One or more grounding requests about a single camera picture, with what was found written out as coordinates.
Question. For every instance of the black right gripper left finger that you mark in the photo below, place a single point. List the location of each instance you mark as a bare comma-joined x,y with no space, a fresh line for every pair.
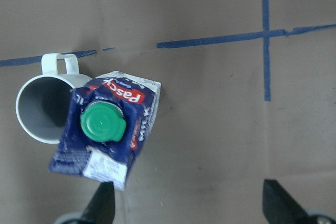
101,208

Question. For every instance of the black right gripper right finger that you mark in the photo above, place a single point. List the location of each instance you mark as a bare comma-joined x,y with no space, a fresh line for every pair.
280,207

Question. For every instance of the blue white milk carton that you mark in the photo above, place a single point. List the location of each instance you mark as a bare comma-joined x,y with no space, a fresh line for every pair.
109,120

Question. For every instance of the white ceramic mug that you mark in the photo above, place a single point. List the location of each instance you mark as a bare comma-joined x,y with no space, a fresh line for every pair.
42,103

